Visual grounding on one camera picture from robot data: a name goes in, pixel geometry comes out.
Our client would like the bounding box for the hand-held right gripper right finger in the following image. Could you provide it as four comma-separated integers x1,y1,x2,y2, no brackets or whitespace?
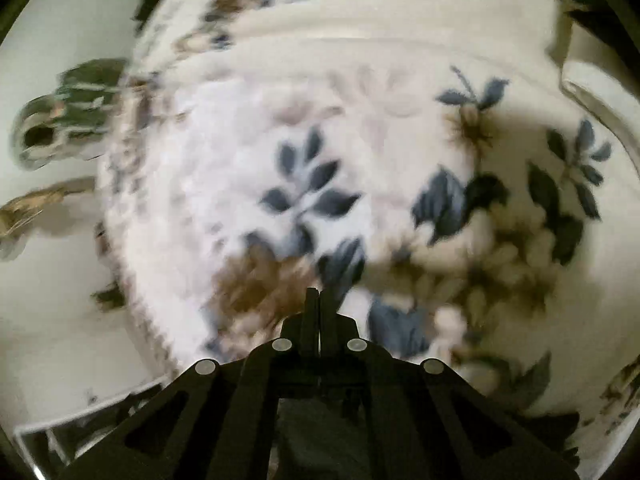
319,287,583,480

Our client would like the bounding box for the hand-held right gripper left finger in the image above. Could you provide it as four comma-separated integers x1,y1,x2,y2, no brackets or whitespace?
57,287,321,480

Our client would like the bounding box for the floral bed blanket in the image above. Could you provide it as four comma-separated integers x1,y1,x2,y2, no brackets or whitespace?
92,0,640,471

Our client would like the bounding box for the teal storage rack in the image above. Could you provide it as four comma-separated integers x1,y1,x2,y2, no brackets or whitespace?
12,57,133,171

